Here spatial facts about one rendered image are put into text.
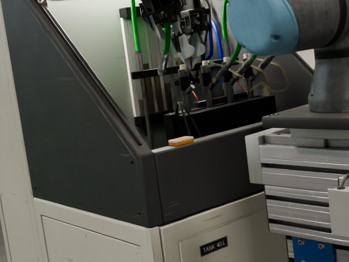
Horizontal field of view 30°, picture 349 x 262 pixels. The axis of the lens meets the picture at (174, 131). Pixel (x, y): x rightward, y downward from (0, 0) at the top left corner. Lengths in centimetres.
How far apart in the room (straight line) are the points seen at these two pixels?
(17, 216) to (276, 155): 107
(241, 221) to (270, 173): 42
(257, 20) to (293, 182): 32
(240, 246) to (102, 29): 78
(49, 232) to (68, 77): 50
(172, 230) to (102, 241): 23
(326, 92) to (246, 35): 17
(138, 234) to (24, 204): 59
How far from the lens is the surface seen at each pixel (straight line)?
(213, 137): 150
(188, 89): 176
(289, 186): 116
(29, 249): 202
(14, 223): 208
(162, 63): 164
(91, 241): 166
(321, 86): 108
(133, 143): 140
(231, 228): 156
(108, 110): 145
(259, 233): 163
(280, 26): 95
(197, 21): 171
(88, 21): 194
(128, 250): 152
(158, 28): 155
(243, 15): 99
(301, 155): 113
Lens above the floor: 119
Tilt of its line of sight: 8 degrees down
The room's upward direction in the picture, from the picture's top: 7 degrees counter-clockwise
